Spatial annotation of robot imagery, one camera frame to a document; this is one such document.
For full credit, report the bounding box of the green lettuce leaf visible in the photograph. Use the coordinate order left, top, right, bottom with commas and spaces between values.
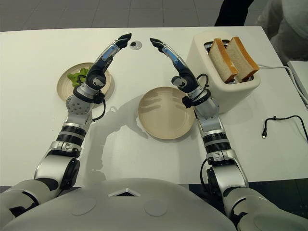
67, 68, 91, 88

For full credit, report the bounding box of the person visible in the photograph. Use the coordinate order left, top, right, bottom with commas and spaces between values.
255, 0, 308, 67
215, 0, 255, 27

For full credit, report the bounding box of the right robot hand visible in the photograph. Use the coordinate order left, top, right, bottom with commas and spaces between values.
150, 38, 201, 94

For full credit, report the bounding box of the cream round plate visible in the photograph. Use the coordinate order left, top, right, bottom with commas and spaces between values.
56, 62, 116, 102

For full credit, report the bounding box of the cream toaster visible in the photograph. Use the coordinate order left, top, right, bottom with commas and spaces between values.
185, 30, 262, 114

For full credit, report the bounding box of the robot body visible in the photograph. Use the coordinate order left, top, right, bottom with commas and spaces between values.
1, 177, 239, 231

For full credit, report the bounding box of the bread slice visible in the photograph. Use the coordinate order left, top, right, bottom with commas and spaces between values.
225, 36, 260, 82
208, 38, 239, 83

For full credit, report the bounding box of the tan round plate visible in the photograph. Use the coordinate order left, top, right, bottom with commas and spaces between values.
137, 86, 196, 140

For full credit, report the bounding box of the thin black plug cable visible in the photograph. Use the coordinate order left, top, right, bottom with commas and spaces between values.
262, 115, 308, 143

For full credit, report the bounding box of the white cord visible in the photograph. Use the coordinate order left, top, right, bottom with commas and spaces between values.
258, 64, 308, 105

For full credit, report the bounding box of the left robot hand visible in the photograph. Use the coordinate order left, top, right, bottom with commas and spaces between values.
82, 33, 134, 93

